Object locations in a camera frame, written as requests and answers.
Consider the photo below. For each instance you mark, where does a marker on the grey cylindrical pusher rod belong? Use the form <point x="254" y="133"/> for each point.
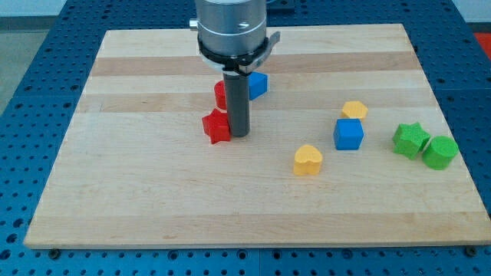
<point x="237" y="104"/>

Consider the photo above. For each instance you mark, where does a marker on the red star block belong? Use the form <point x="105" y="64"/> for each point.
<point x="216" y="126"/>

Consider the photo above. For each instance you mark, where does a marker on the wooden board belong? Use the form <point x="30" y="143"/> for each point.
<point x="136" y="170"/>

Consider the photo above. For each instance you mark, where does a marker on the yellow heart block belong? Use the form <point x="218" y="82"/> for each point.
<point x="307" y="161"/>

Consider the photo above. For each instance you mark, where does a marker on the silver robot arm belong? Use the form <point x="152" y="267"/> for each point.
<point x="232" y="38"/>

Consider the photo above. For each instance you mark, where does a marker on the red cylinder block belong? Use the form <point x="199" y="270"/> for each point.
<point x="220" y="95"/>

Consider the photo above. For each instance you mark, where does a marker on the yellow hexagon block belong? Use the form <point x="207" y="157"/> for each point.
<point x="354" y="110"/>

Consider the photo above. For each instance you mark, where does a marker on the green star block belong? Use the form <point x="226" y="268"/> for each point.
<point x="410" y="139"/>

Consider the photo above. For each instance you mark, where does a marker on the green cylinder block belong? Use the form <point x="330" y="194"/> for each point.
<point x="440" y="152"/>

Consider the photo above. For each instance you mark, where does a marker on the blue cube block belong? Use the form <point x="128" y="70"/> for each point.
<point x="348" y="134"/>

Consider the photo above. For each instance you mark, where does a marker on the blue pentagon block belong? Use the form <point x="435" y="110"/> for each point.
<point x="258" y="84"/>

